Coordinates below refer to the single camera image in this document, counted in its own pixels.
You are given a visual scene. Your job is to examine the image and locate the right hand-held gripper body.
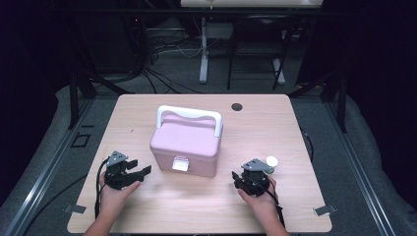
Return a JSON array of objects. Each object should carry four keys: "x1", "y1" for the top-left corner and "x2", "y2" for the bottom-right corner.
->
[{"x1": 241, "y1": 158, "x2": 274, "y2": 198}]

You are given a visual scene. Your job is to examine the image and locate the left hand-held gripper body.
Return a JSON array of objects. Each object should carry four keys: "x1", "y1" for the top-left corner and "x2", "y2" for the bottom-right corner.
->
[{"x1": 103, "y1": 150, "x2": 136, "y2": 191}]

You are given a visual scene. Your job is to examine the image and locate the small white-capped bottle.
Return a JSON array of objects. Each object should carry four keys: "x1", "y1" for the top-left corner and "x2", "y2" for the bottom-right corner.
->
[{"x1": 264, "y1": 155, "x2": 279, "y2": 175}]

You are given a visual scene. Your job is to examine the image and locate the pink storage box white handle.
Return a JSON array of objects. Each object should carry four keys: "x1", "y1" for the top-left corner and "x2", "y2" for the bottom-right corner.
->
[{"x1": 149, "y1": 104, "x2": 224, "y2": 179}]

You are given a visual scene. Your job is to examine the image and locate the person's right hand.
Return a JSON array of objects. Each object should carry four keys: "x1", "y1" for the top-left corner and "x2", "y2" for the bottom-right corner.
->
[{"x1": 237, "y1": 178, "x2": 279, "y2": 219}]

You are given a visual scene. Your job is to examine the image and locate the person's left hand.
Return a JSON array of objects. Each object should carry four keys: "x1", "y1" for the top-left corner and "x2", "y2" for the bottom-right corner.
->
[{"x1": 98, "y1": 175, "x2": 142, "y2": 215}]

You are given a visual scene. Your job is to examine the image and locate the grey tape strip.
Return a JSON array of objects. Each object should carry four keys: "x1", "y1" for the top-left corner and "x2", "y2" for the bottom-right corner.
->
[
  {"x1": 313, "y1": 204, "x2": 337, "y2": 216},
  {"x1": 63, "y1": 204, "x2": 88, "y2": 214}
]

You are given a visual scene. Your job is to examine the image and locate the black metal stand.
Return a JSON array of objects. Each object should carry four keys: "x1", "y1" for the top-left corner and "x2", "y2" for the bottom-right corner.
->
[
  {"x1": 67, "y1": 19, "x2": 136, "y2": 131},
  {"x1": 288, "y1": 70, "x2": 348, "y2": 134}
]

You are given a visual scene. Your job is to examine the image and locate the white desk leg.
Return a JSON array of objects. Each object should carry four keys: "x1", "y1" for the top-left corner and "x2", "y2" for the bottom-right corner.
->
[
  {"x1": 272, "y1": 58, "x2": 286, "y2": 86},
  {"x1": 199, "y1": 17, "x2": 209, "y2": 85}
]

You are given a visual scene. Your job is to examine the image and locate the black chair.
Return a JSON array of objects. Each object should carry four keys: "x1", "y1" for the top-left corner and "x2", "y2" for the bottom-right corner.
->
[{"x1": 226, "y1": 14, "x2": 289, "y2": 91}]

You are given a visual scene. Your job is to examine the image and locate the white desk top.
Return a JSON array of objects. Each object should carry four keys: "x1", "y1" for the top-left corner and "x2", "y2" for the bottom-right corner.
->
[{"x1": 180, "y1": 0, "x2": 324, "y2": 9}]

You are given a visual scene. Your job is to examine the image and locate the left hand-held gripper cable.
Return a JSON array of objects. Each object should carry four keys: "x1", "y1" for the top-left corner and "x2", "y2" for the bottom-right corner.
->
[{"x1": 93, "y1": 157, "x2": 111, "y2": 220}]

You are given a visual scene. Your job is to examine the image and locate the hand-held gripper cable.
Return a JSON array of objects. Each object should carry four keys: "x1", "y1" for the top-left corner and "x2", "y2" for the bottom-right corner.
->
[
  {"x1": 254, "y1": 178, "x2": 286, "y2": 229},
  {"x1": 93, "y1": 157, "x2": 111, "y2": 220}
]

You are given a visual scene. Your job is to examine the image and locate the right hand-held gripper cable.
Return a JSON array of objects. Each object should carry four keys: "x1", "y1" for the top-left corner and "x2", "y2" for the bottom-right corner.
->
[{"x1": 254, "y1": 178, "x2": 286, "y2": 229}]

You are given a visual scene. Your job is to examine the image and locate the black cable beside table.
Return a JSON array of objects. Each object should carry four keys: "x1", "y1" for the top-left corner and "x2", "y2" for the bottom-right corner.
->
[{"x1": 299, "y1": 126, "x2": 315, "y2": 163}]

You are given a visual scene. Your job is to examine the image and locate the aluminium floor rail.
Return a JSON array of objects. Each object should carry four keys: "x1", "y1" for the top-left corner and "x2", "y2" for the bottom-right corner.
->
[
  {"x1": 4, "y1": 97, "x2": 96, "y2": 236},
  {"x1": 323, "y1": 97, "x2": 396, "y2": 236}
]

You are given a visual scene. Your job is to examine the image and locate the bundle of floor cables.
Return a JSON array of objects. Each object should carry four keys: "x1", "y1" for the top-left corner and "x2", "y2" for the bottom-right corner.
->
[{"x1": 141, "y1": 29, "x2": 205, "y2": 96}]

